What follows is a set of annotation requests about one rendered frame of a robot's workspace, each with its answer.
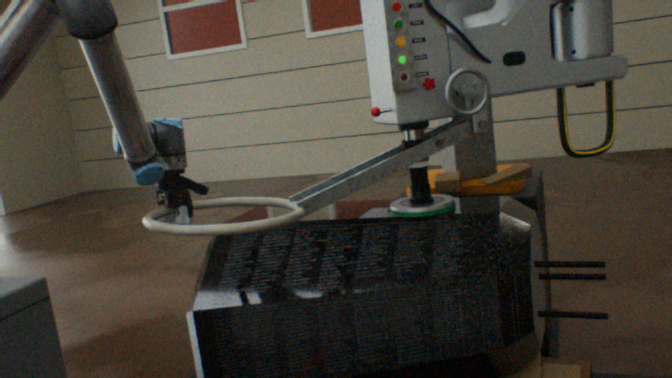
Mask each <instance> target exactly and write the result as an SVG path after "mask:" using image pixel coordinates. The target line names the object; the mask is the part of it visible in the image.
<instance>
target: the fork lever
mask: <svg viewBox="0 0 672 378"><path fill-rule="evenodd" d="M478 125H479V128H480V129H486V128H487V126H489V125H488V123H487V120H480V122H479V123H478ZM472 135H475V133H473V122H472V118H471V119H470V118H469V116H458V117H456V118H454V119H452V120H450V121H448V122H446V123H444V124H442V125H438V126H436V127H434V129H432V130H430V131H428V132H426V133H424V136H425V137H426V136H429V137H430V139H428V140H426V141H424V142H422V143H420V144H418V145H416V146H414V147H412V148H409V149H407V150H405V151H402V149H401V144H400V145H398V146H395V147H393V148H391V149H389V150H387V151H385V152H383V153H381V154H379V155H377V156H374V157H372V158H370V159H368V160H366V161H364V162H361V163H359V164H357V165H355V166H352V167H350V168H348V169H346V170H344V172H342V173H340V174H338V175H336V176H334V177H331V178H329V179H327V180H325V181H323V182H321V183H319V184H316V185H314V186H312V187H309V188H307V189H305V190H303V191H301V192H299V193H297V194H295V195H293V196H291V197H289V200H290V202H292V201H297V202H296V204H297V207H300V206H302V207H304V208H305V214H304V216H306V215H308V214H310V213H312V212H314V211H316V210H319V209H321V208H323V207H325V206H327V205H329V204H331V203H333V202H335V201H337V200H339V199H342V198H344V197H346V196H348V195H350V194H352V193H354V192H356V191H358V190H360V189H363V188H365V187H367V186H369V185H371V184H373V183H376V182H378V181H380V180H382V179H384V178H386V177H388V176H390V175H392V174H394V173H396V172H398V170H400V169H402V168H405V167H407V166H409V165H412V164H414V163H416V162H418V161H420V160H422V159H424V158H426V157H428V156H430V155H432V154H434V153H436V152H438V151H440V150H443V149H445V148H448V147H450V146H452V145H454V144H456V143H458V142H460V141H462V140H464V139H466V138H468V137H470V136H472Z"/></svg>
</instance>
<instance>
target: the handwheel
mask: <svg viewBox="0 0 672 378"><path fill-rule="evenodd" d="M463 73H471V74H474V75H476V76H477V77H478V79H477V80H476V81H475V82H474V83H473V84H472V85H470V84H464V85H462V86H460V85H458V84H455V83H453V81H454V80H455V78H456V77H457V76H459V75H461V74H463ZM481 83H482V85H483V98H482V101H481V102H480V104H479V105H478V106H477V107H476V108H475V109H472V110H471V103H470V99H471V98H474V96H475V94H476V89H475V88H476V87H477V86H478V85H479V84H481ZM451 88H453V89H456V92H455V94H456V95H457V96H460V98H461V99H465V107H466V111H464V110H460V109H458V108H457V107H456V106H455V105H454V104H453V102H452V99H451V94H450V92H451ZM488 98H489V84H488V81H487V79H486V77H485V76H484V75H483V73H482V72H480V71H479V70H477V69H475V68H471V67H464V68H460V69H458V70H456V71H455V72H453V73H452V74H451V75H450V77H449V78H448V80H447V82H446V85H445V100H446V103H447V105H448V107H449V108H450V109H451V110H452V111H453V112H454V113H456V114H457V115H460V116H472V115H475V114H477V113H479V112H480V111H481V110H482V109H483V108H484V107H485V105H486V103H487V101H488Z"/></svg>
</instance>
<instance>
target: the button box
mask: <svg viewBox="0 0 672 378"><path fill-rule="evenodd" d="M394 1H400V2H401V3H402V6H403V8H402V10H401V12H399V13H395V12H393V11H392V10H391V7H390V6H391V3H392V2H394ZM380 7H381V17H382V26H383V35H384V44H385V54H386V63H387V72H388V81H389V91H390V92H397V91H405V90H412V89H417V84H416V74H415V65H414V55H413V44H412V35H411V25H410V14H409V5H408V0H380ZM396 19H401V20H403V22H404V28H403V30H401V31H397V30H394V29H393V26H392V23H393V21H394V20H396ZM398 36H403V37H404V38H405V39H406V45H405V46H404V47H403V49H399V47H396V46H395V44H394V40H395V38H397V37H398ZM400 54H405V55H406V56H407V57H408V62H407V64H406V65H404V66H401V65H398V64H397V62H396V57H397V56H399V55H400ZM401 71H407V72H408V73H409V75H410V78H409V80H408V81H407V82H401V81H399V80H398V74H400V72H401Z"/></svg>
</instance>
